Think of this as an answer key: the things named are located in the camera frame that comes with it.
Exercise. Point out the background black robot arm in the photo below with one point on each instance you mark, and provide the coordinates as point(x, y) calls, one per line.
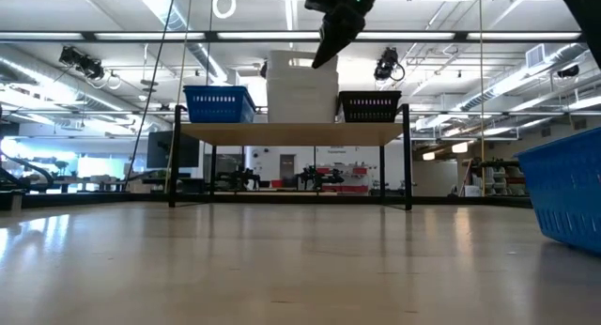
point(239, 178)
point(319, 177)

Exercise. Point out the white rack with red bins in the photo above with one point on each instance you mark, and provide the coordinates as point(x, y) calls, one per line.
point(357, 189)

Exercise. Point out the black ceiling camera rig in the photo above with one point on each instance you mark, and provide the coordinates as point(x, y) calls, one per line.
point(82, 62)
point(387, 64)

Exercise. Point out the black computer monitor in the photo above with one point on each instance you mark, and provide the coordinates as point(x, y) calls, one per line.
point(157, 149)

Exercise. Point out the black plastic basket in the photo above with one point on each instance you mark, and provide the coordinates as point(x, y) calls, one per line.
point(371, 112)

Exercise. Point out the black overhead light bar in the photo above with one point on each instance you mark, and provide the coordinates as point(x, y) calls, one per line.
point(210, 35)

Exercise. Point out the grey door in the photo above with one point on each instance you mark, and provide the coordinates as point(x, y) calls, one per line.
point(287, 167)

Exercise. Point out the wooden shelf with black legs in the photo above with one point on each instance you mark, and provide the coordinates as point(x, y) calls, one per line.
point(291, 134)

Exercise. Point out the storage rack with containers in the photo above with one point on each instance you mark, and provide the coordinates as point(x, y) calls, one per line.
point(497, 179)

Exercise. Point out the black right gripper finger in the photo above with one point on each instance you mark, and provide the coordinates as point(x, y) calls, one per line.
point(338, 34)

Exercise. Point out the blue plastic basket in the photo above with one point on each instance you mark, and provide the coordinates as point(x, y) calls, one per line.
point(568, 193)
point(218, 110)

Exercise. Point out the white plastic basket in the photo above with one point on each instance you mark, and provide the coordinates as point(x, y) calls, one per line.
point(300, 104)

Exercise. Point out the silver ventilation duct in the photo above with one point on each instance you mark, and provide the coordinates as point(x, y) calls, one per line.
point(516, 81)
point(47, 88)

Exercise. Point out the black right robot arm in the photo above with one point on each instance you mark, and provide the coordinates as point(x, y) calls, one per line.
point(587, 10)

